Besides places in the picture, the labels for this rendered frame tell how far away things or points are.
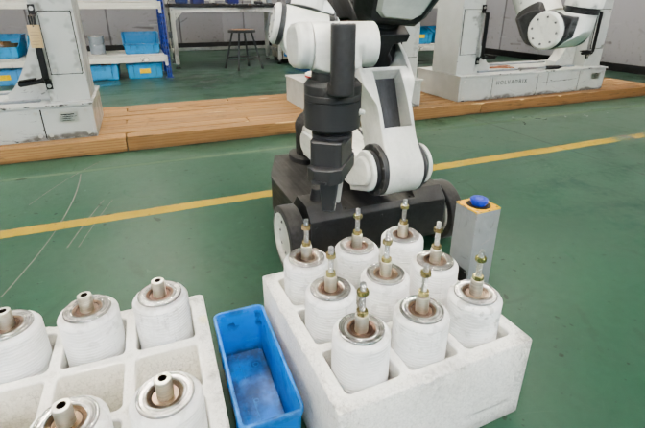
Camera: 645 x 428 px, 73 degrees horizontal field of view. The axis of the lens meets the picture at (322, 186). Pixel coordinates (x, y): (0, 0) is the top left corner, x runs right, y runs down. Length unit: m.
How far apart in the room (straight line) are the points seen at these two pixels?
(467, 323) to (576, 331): 0.48
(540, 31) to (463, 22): 2.34
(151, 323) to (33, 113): 1.96
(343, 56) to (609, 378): 0.90
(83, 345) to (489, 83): 3.18
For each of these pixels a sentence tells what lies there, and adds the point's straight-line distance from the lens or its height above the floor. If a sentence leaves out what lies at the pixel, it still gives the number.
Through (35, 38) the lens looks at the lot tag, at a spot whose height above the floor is 0.59.
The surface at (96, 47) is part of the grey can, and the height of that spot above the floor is 0.33.
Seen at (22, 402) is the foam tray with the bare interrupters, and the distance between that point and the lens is 0.91.
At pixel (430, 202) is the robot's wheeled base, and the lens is 1.39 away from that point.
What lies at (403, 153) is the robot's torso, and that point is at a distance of 1.15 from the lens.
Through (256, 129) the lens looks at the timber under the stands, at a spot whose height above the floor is 0.05.
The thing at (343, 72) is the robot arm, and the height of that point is 0.65.
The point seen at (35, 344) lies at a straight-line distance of 0.89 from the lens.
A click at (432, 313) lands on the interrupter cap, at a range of 0.79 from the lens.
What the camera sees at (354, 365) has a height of 0.22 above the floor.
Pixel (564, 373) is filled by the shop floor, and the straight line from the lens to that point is 1.15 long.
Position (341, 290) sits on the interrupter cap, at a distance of 0.82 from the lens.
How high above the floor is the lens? 0.73
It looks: 23 degrees down
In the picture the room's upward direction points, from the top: straight up
